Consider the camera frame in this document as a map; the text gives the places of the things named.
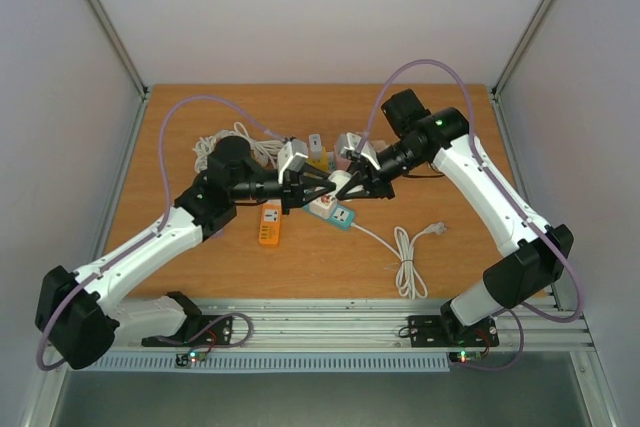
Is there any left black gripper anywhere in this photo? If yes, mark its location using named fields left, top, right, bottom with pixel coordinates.
left=231, top=164, right=337, bottom=216

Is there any white round plug charger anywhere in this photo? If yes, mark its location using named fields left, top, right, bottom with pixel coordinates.
left=328, top=170, right=351, bottom=196

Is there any yellow cube socket adapter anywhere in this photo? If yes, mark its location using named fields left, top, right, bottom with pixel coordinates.
left=308, top=147, right=330, bottom=172

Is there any pink cube socket adapter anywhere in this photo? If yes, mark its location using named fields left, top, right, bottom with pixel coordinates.
left=332, top=153, right=350, bottom=171

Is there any white square charger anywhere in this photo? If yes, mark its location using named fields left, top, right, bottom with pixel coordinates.
left=308, top=134, right=323, bottom=160

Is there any white cube charger back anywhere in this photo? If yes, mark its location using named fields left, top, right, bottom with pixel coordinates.
left=309, top=194, right=337, bottom=219

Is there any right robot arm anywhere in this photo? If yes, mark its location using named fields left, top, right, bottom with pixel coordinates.
left=336, top=89, right=574, bottom=345

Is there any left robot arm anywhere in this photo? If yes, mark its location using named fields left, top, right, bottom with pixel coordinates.
left=35, top=136, right=336, bottom=371

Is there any teal power strip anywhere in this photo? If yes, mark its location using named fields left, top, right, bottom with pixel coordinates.
left=303, top=204, right=355, bottom=231

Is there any orange power strip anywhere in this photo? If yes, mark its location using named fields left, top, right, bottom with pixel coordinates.
left=258, top=199, right=282, bottom=247

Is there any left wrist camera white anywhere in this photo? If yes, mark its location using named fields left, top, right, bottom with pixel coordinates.
left=277, top=138, right=308, bottom=184

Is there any white coiled cord left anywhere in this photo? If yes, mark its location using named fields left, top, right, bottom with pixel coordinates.
left=192, top=121, right=289, bottom=171

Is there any white coiled cord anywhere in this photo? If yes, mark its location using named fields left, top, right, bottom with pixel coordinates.
left=352, top=220, right=449, bottom=300
left=192, top=121, right=289, bottom=171

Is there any white coiled cord right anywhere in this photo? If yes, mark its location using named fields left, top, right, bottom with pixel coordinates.
left=352, top=220, right=449, bottom=300

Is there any aluminium rail frame front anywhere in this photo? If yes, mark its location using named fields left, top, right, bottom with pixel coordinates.
left=47, top=296, right=596, bottom=354

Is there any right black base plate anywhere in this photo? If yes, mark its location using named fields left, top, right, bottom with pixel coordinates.
left=403, top=315, right=500, bottom=348

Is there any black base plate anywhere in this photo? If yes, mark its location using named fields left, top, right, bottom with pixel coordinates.
left=141, top=315, right=233, bottom=348
left=403, top=315, right=500, bottom=348

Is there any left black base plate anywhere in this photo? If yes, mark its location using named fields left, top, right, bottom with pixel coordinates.
left=141, top=315, right=233, bottom=348

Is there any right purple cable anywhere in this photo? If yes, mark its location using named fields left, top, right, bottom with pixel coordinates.
left=357, top=58, right=586, bottom=371

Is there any purple cable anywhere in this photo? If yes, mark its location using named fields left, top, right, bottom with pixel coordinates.
left=36, top=94, right=296, bottom=372
left=357, top=58, right=586, bottom=371

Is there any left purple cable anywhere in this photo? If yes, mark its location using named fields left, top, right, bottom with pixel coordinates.
left=36, top=94, right=296, bottom=372

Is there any grey slotted cable duct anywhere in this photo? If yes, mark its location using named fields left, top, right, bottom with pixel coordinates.
left=84, top=352, right=450, bottom=374

